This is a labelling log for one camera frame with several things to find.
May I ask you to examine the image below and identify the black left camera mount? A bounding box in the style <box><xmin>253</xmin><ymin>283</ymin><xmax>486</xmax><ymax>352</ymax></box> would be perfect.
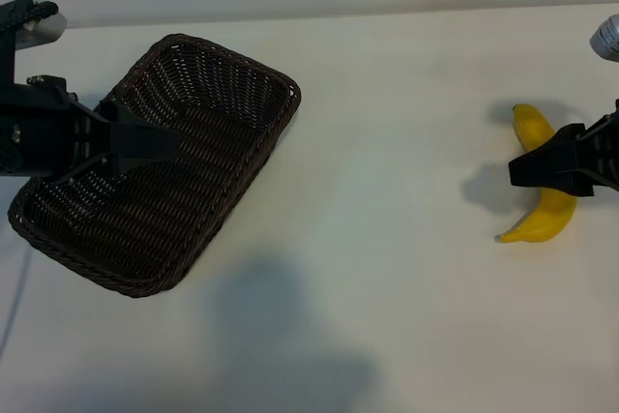
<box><xmin>0</xmin><ymin>1</ymin><xmax>18</xmax><ymax>90</ymax></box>

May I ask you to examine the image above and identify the yellow banana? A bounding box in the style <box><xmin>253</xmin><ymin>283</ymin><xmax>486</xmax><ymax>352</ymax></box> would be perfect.
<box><xmin>493</xmin><ymin>103</ymin><xmax>579</xmax><ymax>245</ymax></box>

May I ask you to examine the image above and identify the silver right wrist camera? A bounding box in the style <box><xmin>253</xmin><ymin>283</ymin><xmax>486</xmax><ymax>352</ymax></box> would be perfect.
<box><xmin>588</xmin><ymin>15</ymin><xmax>619</xmax><ymax>65</ymax></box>

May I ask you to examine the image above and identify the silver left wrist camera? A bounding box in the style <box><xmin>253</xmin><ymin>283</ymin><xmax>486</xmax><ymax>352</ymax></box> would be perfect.
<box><xmin>18</xmin><ymin>0</ymin><xmax>68</xmax><ymax>49</ymax></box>

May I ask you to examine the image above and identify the black braided camera cable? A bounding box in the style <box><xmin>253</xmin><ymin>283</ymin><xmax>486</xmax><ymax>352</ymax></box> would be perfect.
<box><xmin>0</xmin><ymin>0</ymin><xmax>60</xmax><ymax>32</ymax></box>

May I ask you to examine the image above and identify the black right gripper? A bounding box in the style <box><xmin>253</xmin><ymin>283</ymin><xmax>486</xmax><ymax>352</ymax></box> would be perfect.
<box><xmin>507</xmin><ymin>98</ymin><xmax>619</xmax><ymax>198</ymax></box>

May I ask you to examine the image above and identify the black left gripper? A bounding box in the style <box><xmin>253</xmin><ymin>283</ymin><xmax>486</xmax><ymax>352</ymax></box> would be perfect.
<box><xmin>0</xmin><ymin>73</ymin><xmax>184</xmax><ymax>186</ymax></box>

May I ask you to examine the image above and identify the dark brown wicker basket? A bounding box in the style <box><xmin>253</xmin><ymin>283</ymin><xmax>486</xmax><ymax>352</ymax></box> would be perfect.
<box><xmin>8</xmin><ymin>33</ymin><xmax>302</xmax><ymax>299</ymax></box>

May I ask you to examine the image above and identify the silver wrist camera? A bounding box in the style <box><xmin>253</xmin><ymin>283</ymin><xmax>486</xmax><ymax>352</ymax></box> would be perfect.
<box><xmin>588</xmin><ymin>15</ymin><xmax>619</xmax><ymax>65</ymax></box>
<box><xmin>18</xmin><ymin>0</ymin><xmax>68</xmax><ymax>49</ymax></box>

